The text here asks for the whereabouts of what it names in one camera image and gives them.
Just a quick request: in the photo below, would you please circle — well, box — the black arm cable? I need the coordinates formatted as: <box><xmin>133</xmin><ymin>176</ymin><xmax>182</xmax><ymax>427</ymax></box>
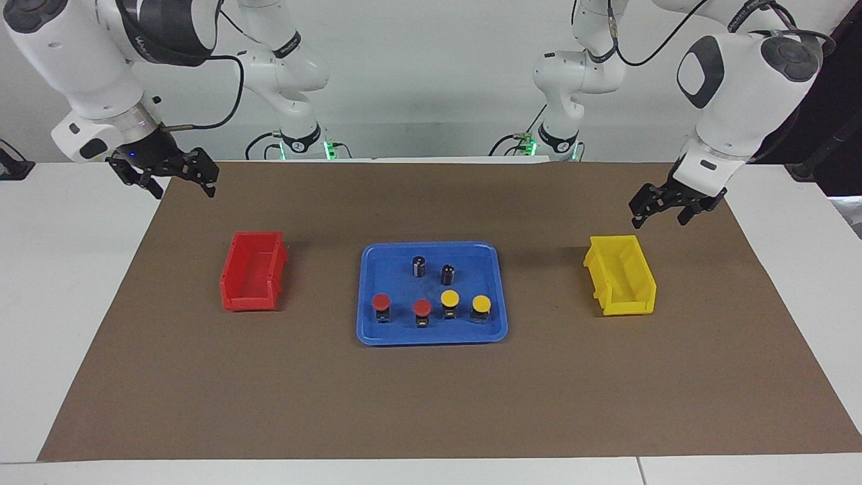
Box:
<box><xmin>606</xmin><ymin>0</ymin><xmax>837</xmax><ymax>68</ymax></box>
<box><xmin>164</xmin><ymin>7</ymin><xmax>244</xmax><ymax>130</ymax></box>

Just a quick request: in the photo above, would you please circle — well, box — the yellow plastic bin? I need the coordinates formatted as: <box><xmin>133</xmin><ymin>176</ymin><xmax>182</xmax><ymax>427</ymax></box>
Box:
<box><xmin>583</xmin><ymin>234</ymin><xmax>657</xmax><ymax>317</ymax></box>

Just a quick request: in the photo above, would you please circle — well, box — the black equipment stand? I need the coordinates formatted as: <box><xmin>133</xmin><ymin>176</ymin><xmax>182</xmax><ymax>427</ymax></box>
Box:
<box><xmin>761</xmin><ymin>13</ymin><xmax>862</xmax><ymax>197</ymax></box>

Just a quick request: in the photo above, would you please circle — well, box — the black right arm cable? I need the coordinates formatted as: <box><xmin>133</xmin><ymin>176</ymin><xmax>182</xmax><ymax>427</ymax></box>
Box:
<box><xmin>164</xmin><ymin>7</ymin><xmax>244</xmax><ymax>130</ymax></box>

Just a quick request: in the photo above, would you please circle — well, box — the red plastic bin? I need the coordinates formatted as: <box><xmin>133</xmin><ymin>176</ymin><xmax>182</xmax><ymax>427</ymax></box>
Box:
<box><xmin>219</xmin><ymin>231</ymin><xmax>289</xmax><ymax>312</ymax></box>

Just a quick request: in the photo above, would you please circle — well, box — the black clamp block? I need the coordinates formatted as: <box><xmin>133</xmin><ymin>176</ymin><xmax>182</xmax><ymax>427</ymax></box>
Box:
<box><xmin>0</xmin><ymin>138</ymin><xmax>36</xmax><ymax>181</ymax></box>

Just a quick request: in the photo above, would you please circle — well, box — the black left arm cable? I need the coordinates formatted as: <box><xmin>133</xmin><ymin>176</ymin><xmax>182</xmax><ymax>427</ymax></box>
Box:
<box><xmin>606</xmin><ymin>0</ymin><xmax>837</xmax><ymax>68</ymax></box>

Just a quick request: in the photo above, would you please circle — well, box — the black base cable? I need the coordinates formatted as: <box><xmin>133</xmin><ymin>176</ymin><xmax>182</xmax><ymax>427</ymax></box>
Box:
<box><xmin>488</xmin><ymin>101</ymin><xmax>548</xmax><ymax>157</ymax></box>
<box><xmin>244</xmin><ymin>130</ymin><xmax>284</xmax><ymax>161</ymax></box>

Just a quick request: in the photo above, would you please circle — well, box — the brown paper table mat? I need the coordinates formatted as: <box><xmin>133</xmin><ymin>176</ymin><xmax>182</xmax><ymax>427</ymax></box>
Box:
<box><xmin>37</xmin><ymin>160</ymin><xmax>862</xmax><ymax>462</ymax></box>

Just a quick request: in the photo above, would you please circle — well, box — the grey plastic sheet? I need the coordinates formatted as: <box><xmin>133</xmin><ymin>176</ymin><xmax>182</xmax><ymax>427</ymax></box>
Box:
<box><xmin>827</xmin><ymin>195</ymin><xmax>862</xmax><ymax>240</ymax></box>

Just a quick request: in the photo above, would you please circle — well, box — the blue plastic tray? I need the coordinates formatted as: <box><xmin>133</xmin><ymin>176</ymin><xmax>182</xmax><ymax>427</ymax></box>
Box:
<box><xmin>356</xmin><ymin>241</ymin><xmax>509</xmax><ymax>346</ymax></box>

